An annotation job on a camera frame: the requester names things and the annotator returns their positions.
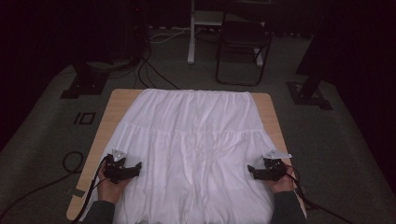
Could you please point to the person's right hand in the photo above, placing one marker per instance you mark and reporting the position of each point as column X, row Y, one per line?
column 281, row 185

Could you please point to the black stand with base plate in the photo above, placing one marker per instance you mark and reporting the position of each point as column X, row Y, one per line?
column 85, row 82
column 308, row 93

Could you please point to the white skirt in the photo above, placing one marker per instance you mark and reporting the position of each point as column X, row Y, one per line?
column 196, row 146

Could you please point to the white desk frame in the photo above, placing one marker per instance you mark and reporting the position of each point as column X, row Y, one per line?
column 191, row 46

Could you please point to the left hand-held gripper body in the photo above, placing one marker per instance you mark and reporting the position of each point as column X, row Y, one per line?
column 115, row 171

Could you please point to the person's left hand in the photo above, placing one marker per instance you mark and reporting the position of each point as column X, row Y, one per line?
column 109, row 191

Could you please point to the grey tape piece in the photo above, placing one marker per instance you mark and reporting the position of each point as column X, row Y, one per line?
column 79, row 193

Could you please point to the black folding chair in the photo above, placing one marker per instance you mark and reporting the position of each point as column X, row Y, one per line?
column 244, row 34

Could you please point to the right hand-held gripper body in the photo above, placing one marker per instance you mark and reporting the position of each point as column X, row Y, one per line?
column 274, row 171

